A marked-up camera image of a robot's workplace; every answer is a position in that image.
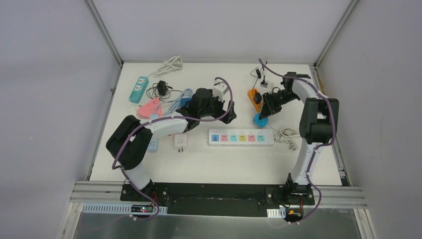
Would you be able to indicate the black charger on orange strip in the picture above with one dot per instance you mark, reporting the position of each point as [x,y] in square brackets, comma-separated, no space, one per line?
[257,98]

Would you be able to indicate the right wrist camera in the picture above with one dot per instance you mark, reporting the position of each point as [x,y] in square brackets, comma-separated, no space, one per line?
[264,83]

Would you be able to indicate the white long power strip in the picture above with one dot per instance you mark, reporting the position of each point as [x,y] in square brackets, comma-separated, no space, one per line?
[253,137]

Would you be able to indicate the teal power strip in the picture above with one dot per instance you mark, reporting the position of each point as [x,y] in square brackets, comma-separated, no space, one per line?
[138,90]

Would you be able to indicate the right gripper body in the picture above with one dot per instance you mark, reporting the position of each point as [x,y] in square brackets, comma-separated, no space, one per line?
[280,97]

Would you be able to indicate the light blue power strip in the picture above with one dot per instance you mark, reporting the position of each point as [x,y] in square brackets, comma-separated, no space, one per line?
[153,145]

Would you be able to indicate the blue cube adapter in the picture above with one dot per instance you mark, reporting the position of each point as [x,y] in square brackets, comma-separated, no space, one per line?
[185,102]

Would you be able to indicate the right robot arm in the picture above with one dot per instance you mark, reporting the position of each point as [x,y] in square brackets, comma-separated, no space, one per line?
[317,129]

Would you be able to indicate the black power adapter with cable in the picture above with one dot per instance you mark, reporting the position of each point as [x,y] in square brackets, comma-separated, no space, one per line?
[161,90]

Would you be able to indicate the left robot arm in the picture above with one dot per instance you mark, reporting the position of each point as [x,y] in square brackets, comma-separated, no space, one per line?
[129,142]

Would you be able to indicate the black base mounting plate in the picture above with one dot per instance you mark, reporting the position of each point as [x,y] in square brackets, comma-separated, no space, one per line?
[233,200]

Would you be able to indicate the light blue square adapter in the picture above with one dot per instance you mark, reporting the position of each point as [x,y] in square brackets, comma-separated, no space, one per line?
[260,122]

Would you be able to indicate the white cube adapter bear print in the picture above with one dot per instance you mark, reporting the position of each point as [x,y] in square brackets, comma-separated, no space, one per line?
[180,142]

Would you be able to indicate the pink triangular power strip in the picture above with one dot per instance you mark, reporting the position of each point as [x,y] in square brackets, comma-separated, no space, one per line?
[153,107]

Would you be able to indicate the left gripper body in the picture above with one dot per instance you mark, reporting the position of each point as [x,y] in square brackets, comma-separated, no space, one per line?
[222,110]

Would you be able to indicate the orange power strip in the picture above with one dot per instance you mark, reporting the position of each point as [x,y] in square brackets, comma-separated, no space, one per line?
[250,94]

